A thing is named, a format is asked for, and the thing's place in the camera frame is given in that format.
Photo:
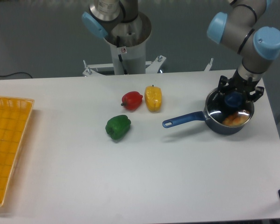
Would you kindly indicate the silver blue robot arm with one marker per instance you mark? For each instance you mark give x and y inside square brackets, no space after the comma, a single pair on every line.
[258,48]

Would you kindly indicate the dark blue saucepan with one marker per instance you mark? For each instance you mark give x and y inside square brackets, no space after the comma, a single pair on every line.
[202,116]

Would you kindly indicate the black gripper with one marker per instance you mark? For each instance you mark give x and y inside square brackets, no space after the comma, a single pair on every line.
[241,81]

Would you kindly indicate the red bell pepper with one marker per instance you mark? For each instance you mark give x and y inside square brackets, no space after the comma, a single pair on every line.
[131,100]

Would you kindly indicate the glass lid with blue knob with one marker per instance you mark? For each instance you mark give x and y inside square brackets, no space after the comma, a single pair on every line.
[220,107]

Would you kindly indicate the golden bread roll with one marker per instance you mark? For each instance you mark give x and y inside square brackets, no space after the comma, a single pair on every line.
[236,119]

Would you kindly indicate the green bell pepper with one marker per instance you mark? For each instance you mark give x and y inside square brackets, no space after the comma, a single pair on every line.
[118,126]

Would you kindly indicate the yellow woven basket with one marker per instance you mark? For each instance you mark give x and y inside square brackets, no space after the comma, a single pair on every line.
[14,117]

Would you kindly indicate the yellow bell pepper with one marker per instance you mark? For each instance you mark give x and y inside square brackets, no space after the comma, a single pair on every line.
[153,98]

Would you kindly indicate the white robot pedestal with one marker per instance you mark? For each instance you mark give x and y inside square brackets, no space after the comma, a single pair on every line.
[127,42]

